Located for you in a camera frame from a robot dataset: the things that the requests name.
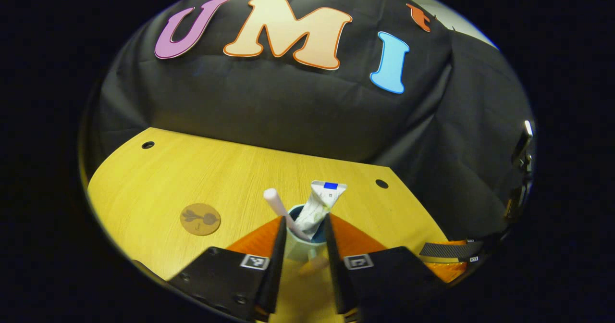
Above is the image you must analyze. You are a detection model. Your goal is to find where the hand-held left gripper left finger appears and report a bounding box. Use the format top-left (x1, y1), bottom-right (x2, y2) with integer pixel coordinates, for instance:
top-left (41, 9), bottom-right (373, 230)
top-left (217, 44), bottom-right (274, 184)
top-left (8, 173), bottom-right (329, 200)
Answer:
top-left (168, 216), bottom-right (288, 323)

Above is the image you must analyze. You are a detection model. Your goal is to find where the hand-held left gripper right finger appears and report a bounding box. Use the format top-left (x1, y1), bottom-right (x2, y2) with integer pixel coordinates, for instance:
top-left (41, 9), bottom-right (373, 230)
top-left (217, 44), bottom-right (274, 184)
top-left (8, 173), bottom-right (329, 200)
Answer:
top-left (324, 212), bottom-right (447, 315)

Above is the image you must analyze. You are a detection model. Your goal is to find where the blue cup with wooden handle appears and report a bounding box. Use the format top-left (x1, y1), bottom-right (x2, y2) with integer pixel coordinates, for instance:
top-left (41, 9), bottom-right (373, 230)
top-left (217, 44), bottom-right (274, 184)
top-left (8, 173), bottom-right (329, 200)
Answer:
top-left (283, 204), bottom-right (333, 276)

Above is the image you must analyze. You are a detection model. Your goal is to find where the white toothbrush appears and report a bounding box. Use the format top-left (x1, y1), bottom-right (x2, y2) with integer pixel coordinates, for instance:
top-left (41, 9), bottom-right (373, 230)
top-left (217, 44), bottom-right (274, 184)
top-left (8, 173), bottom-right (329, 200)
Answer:
top-left (263, 188), bottom-right (312, 241)

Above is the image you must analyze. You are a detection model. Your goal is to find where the white toothpaste tube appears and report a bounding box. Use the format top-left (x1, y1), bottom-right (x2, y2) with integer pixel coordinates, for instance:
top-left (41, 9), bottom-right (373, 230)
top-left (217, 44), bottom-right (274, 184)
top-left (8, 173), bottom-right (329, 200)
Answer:
top-left (294, 180), bottom-right (347, 239)

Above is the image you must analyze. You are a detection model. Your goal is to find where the round brown coaster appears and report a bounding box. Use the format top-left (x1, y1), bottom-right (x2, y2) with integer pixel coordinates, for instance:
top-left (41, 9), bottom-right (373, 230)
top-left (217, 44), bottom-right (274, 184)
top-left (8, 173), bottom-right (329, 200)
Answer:
top-left (180, 203), bottom-right (221, 236)

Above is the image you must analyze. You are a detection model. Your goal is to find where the black backdrop cloth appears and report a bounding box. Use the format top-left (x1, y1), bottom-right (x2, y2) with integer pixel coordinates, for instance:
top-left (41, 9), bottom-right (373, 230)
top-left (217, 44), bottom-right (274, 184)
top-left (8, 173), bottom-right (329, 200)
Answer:
top-left (84, 0), bottom-right (535, 247)

